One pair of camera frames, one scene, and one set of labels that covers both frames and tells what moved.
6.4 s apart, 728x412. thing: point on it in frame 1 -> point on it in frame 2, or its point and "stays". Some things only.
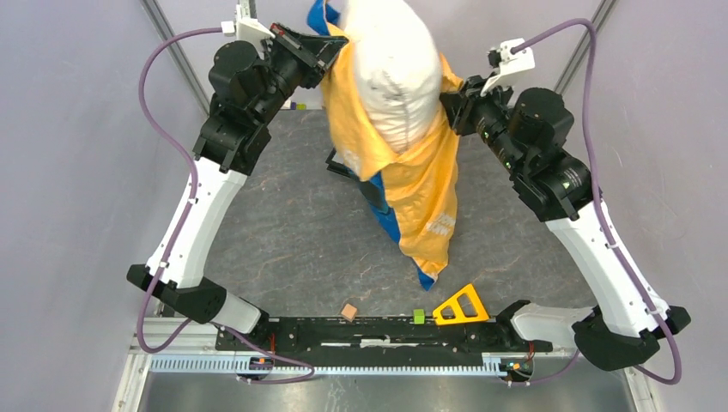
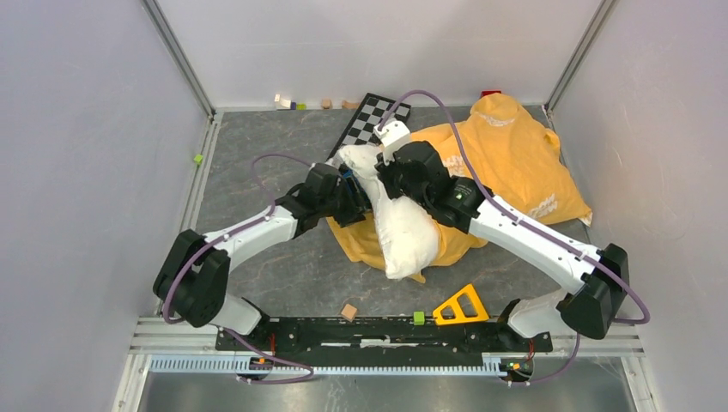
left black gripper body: x=298 y=64 -> x=344 y=207
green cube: x=419 y=316 stays
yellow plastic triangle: x=457 y=310 stays
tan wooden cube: x=349 y=312 stays
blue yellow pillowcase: x=416 y=189 -> x=514 y=158
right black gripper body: x=477 y=113 -> x=394 y=180
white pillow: x=400 y=66 -> x=409 y=234
